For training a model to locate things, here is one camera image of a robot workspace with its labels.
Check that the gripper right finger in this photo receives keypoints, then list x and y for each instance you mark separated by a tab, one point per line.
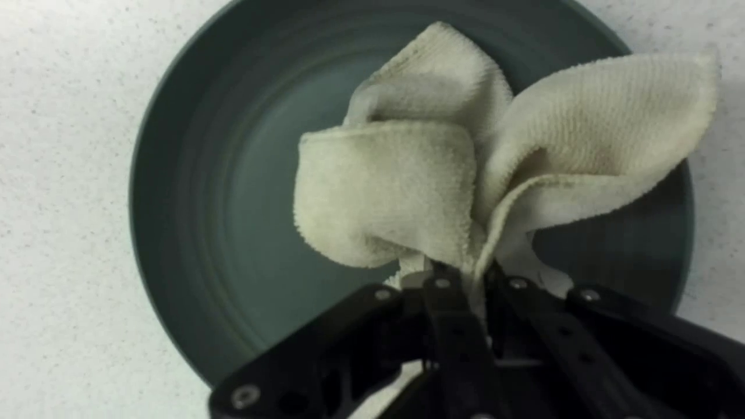
611	349

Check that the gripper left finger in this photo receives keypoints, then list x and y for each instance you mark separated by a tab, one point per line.
407	343

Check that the dark green plate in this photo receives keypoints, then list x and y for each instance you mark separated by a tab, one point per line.
233	203

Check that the cream terry towel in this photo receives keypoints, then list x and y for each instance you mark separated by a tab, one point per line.
465	169

